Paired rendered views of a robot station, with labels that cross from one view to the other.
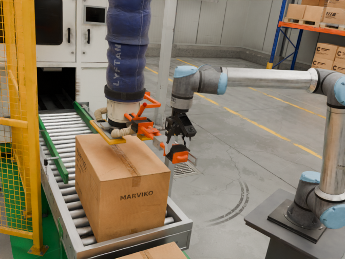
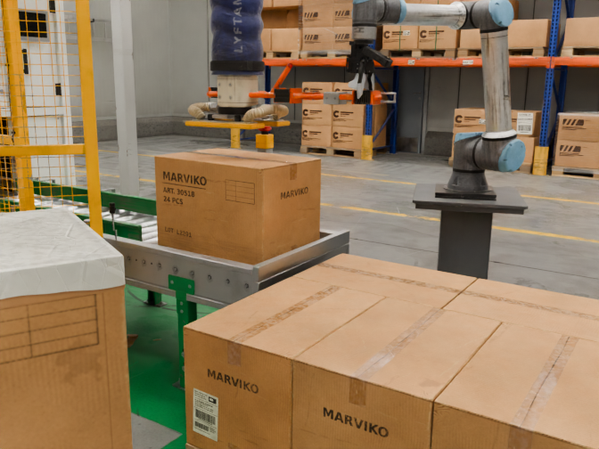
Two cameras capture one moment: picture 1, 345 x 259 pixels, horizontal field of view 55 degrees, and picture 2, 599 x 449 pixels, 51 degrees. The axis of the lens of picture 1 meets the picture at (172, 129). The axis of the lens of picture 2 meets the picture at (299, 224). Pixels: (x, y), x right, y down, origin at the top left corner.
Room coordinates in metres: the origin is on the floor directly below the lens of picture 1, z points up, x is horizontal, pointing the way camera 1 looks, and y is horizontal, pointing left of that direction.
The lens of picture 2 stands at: (-0.71, 1.21, 1.28)
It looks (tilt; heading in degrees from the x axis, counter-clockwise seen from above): 13 degrees down; 334
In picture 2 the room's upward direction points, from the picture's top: 1 degrees clockwise
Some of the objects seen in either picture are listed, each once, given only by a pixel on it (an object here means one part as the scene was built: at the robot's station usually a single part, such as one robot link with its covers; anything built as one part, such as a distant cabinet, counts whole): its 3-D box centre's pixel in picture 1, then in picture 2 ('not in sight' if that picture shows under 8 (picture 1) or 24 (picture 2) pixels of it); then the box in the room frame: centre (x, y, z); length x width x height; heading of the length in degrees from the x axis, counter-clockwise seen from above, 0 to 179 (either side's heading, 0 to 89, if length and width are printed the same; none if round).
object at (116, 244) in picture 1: (139, 238); (306, 252); (1.50, 0.11, 0.58); 0.70 x 0.03 x 0.06; 122
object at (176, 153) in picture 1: (175, 153); (365, 97); (1.31, -0.03, 1.22); 0.08 x 0.07 x 0.05; 33
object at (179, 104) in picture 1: (180, 102); (363, 34); (1.33, -0.02, 1.44); 0.10 x 0.09 x 0.05; 122
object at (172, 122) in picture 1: (177, 119); (361, 57); (1.34, -0.02, 1.36); 0.09 x 0.08 x 0.12; 32
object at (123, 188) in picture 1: (117, 180); (238, 202); (1.81, 0.30, 0.75); 0.60 x 0.40 x 0.40; 29
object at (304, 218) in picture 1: (306, 209); (468, 178); (1.61, -0.80, 0.82); 0.19 x 0.19 x 0.10
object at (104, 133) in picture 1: (107, 128); (224, 120); (1.76, 0.37, 1.11); 0.34 x 0.10 x 0.05; 33
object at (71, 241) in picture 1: (41, 164); (59, 245); (2.33, 1.01, 0.50); 2.31 x 0.05 x 0.19; 32
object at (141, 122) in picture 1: (142, 125); (287, 95); (1.60, 0.16, 1.21); 0.10 x 0.08 x 0.06; 123
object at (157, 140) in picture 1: (161, 142); (334, 98); (1.42, 0.04, 1.21); 0.07 x 0.07 x 0.04; 33
